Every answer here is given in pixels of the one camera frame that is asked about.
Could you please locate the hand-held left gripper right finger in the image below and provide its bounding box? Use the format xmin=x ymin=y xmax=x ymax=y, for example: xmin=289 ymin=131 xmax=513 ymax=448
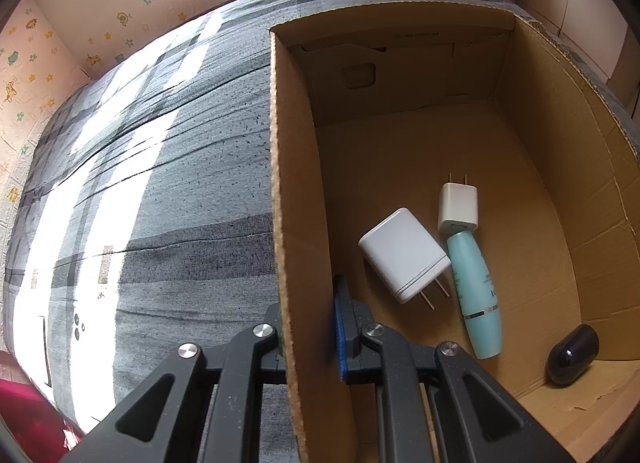
xmin=334 ymin=274 xmax=576 ymax=463

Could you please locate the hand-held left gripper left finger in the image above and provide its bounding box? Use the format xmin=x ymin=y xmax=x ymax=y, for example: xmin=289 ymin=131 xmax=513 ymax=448
xmin=60 ymin=302 xmax=287 ymax=463

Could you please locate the cardboard box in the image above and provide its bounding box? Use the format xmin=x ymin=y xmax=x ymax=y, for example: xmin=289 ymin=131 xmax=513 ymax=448
xmin=269 ymin=0 xmax=640 ymax=463

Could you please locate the large white plug charger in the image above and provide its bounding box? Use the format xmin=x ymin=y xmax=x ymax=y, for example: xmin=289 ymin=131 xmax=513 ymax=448
xmin=358 ymin=207 xmax=451 ymax=311

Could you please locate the teal plastic bottle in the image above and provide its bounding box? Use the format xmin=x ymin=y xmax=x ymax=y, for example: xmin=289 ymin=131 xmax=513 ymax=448
xmin=446 ymin=230 xmax=502 ymax=360

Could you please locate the small white plug charger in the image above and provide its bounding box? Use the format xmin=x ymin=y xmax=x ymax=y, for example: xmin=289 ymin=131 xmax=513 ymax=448
xmin=437 ymin=173 xmax=479 ymax=235

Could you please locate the grey plaid bedsheet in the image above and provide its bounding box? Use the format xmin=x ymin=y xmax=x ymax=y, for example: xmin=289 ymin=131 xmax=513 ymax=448
xmin=0 ymin=0 xmax=640 ymax=463

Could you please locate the black oval case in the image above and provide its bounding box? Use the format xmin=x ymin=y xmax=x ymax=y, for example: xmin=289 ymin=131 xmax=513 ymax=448
xmin=546 ymin=324 xmax=599 ymax=387

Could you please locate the red cloth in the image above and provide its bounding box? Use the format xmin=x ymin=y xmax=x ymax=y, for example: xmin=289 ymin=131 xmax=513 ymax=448
xmin=0 ymin=350 xmax=86 ymax=463

